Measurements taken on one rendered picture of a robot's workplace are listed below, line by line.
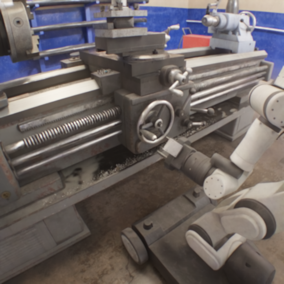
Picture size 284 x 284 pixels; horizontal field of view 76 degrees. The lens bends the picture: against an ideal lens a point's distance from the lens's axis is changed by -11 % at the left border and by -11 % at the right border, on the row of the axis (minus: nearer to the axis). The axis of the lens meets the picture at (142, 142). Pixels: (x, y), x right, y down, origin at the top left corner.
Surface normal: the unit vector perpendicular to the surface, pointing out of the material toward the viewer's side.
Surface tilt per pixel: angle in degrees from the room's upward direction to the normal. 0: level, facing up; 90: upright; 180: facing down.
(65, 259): 0
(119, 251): 0
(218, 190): 66
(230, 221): 90
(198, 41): 90
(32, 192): 90
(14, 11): 51
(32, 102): 36
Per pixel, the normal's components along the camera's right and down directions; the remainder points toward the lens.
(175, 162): -0.58, -0.33
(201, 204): 0.40, -0.27
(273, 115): -0.14, 0.40
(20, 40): 0.60, 0.62
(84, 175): -0.01, -0.83
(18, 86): 0.61, 0.43
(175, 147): 0.25, 0.21
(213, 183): -0.73, -0.02
